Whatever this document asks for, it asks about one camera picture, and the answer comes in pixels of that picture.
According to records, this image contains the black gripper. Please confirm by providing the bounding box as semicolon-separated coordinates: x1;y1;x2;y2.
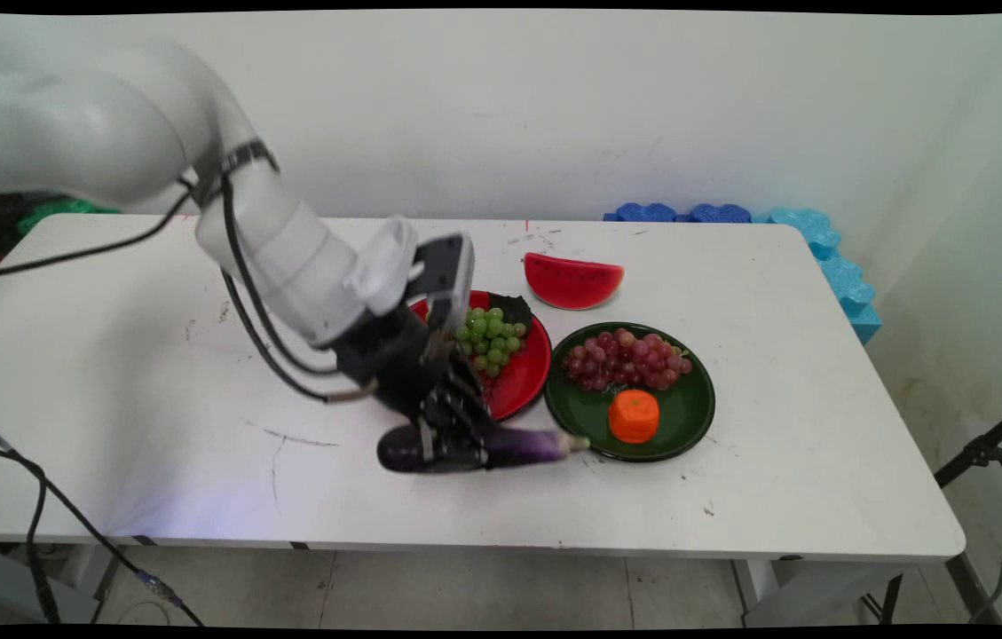
335;306;496;471

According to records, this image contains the purple eggplant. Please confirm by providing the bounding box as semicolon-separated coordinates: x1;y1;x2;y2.
376;422;591;475

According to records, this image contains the red plate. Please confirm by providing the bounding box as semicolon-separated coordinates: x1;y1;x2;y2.
409;289;553;423

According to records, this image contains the green grape bunch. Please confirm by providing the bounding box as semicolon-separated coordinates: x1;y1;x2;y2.
454;306;527;378

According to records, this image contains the dark green leafy vegetable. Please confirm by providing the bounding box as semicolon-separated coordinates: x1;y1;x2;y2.
487;293;535;332

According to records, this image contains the orange carrot piece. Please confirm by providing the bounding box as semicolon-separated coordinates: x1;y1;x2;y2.
608;389;660;445

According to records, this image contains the watermelon slice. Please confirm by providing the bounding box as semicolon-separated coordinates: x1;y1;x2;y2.
524;252;626;312

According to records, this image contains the purple grape bunch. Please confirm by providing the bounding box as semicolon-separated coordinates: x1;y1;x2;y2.
562;328;695;392

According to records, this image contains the dark green plate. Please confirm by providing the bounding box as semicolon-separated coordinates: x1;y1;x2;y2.
543;321;716;463

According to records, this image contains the dark blue foam mat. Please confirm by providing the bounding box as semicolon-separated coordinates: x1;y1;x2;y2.
604;202;680;224
685;203;753;225

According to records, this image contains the light blue foam mat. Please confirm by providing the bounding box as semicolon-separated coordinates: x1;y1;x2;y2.
753;208;883;346

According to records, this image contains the green background object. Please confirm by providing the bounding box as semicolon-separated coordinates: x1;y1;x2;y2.
17;199;122;237

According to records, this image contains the black tripod stand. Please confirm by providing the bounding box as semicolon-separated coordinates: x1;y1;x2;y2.
860;390;1002;627

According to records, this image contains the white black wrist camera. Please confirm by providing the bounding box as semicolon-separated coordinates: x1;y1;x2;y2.
406;233;476;333

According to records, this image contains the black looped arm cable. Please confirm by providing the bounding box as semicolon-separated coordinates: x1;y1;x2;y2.
217;171;379;406

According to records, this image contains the black cable with blue plug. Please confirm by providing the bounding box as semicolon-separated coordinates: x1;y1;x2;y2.
0;399;207;627

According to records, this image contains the black cable across table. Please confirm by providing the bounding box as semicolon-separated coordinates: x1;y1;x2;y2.
0;180;198;283

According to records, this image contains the black floor cable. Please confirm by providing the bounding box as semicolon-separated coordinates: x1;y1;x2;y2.
0;438;64;625

